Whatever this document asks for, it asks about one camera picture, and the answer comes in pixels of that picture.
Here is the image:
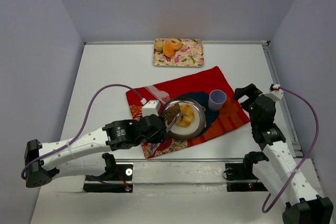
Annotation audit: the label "aluminium front rail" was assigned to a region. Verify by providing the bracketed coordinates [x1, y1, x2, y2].
[116, 158, 243, 163]

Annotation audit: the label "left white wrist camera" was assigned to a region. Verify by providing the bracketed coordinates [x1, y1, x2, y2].
[142, 100, 161, 117]

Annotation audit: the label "lilac plastic cup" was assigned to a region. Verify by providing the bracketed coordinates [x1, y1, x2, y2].
[208, 89, 227, 111]

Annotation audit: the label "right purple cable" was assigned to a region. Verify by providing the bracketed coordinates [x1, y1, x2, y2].
[261, 86, 319, 213]

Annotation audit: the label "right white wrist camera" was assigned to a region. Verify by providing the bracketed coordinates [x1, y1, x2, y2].
[263, 84, 284, 102]

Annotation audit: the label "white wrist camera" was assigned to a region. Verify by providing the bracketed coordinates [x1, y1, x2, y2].
[142, 100, 161, 117]
[263, 84, 284, 102]

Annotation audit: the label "steel plate white centre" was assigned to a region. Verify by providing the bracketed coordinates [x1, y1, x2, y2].
[160, 97, 206, 140]

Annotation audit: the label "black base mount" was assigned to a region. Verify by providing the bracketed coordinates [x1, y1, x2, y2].
[223, 163, 268, 193]
[82, 163, 133, 193]

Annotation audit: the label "ring shaped twisted bread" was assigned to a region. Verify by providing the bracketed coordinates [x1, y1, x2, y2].
[175, 104, 195, 127]

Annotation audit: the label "metal tongs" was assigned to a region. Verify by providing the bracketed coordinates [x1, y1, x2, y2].
[148, 111, 181, 157]

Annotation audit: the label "aluminium right side rail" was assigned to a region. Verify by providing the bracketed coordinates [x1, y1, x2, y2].
[262, 41, 303, 158]

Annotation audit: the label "red patterned placemat cloth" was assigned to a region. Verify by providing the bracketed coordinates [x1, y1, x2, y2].
[136, 67, 249, 158]

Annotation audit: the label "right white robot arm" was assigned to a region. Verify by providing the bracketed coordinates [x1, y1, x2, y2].
[233, 84, 334, 223]

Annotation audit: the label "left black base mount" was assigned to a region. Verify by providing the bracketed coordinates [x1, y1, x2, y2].
[82, 163, 133, 193]

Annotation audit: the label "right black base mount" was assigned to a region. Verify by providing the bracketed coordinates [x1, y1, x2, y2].
[223, 163, 268, 193]

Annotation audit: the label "floral serving tray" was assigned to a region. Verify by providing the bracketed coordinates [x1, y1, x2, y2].
[153, 38, 205, 68]

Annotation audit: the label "aluminium rail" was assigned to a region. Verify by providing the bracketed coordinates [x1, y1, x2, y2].
[262, 41, 303, 158]
[116, 158, 243, 163]

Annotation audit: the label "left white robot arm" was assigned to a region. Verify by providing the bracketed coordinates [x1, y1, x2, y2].
[21, 114, 167, 188]

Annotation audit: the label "dark brown chocolate bread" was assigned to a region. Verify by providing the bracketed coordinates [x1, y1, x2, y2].
[165, 103, 180, 124]

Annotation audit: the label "round pale bread roll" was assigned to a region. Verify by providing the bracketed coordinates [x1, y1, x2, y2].
[154, 40, 164, 51]

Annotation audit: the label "orange topped bread bun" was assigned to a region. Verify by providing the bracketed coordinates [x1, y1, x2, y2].
[162, 44, 175, 58]

